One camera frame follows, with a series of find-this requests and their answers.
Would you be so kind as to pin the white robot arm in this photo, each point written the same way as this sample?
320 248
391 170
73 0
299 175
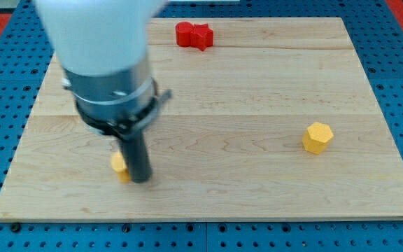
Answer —
102 47

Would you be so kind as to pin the yellow heart block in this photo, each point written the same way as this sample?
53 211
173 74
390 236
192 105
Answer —
120 168

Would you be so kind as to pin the yellow hexagon block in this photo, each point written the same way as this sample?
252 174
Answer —
317 138

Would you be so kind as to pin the wooden board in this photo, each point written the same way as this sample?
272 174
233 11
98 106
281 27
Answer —
228 145

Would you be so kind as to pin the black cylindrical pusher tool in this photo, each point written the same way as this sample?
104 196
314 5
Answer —
135 154

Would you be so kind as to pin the red star block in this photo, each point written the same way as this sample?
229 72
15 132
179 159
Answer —
201 36

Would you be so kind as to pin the red cylinder block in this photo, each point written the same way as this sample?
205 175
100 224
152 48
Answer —
183 32

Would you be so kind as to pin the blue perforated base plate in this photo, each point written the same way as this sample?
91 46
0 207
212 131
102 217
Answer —
25 54

